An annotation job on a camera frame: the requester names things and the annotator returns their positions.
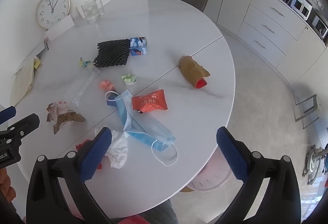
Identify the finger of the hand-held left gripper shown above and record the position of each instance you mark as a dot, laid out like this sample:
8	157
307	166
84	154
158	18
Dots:
27	123
7	113

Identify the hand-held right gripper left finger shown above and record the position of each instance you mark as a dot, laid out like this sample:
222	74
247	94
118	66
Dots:
94	155

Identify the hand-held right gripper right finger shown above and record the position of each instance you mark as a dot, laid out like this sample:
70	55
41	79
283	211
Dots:
230	155

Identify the red wrapper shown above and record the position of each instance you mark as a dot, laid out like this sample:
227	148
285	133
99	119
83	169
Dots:
82	145

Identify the white tissue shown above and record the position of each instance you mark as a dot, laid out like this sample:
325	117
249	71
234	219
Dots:
117	148

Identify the white waste bin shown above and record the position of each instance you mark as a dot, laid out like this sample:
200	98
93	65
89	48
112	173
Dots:
212	175

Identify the brown snack wrapper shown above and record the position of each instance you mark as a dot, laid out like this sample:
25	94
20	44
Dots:
64	116

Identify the orange-red snack packet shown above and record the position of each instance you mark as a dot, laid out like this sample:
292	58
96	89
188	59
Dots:
150	101

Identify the small printed box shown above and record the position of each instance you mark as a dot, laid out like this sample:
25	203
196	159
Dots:
139	46

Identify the yellow notepad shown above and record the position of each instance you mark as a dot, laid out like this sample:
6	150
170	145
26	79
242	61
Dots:
23	83

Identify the yellow sticky note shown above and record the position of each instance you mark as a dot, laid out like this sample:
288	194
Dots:
37	63

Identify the orange crumpled paper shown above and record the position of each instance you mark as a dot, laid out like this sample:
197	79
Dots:
107	85

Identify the person's legs in grey trousers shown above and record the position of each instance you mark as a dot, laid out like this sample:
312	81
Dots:
135	221

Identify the green crumpled paper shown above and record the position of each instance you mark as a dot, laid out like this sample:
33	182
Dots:
129	79

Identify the yellow-green crumpled paper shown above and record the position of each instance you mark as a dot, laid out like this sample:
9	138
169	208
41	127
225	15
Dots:
85	63

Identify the white card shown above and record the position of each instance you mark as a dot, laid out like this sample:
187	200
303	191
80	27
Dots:
60	28

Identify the black foam net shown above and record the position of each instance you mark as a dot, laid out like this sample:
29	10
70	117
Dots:
111	53

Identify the clear glass cup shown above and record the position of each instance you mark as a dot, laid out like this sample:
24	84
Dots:
89	11
101	6

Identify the white drawer cabinet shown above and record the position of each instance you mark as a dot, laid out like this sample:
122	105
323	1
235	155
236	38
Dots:
269	27

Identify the white toaster oven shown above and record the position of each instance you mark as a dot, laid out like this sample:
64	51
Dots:
301	5

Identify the round white wall clock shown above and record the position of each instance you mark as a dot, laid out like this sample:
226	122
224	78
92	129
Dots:
52	10

